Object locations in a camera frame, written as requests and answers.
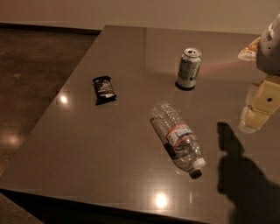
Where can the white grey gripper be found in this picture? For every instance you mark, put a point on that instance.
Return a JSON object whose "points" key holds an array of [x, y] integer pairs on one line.
{"points": [[269, 55]]}

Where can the clear plastic water bottle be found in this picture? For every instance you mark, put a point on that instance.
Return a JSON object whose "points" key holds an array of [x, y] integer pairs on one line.
{"points": [[177, 137]]}

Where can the silver green soda can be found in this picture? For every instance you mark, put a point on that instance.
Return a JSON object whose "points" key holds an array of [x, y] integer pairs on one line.
{"points": [[189, 67]]}

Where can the black snack bar wrapper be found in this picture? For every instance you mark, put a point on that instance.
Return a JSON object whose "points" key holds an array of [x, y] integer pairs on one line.
{"points": [[103, 90]]}

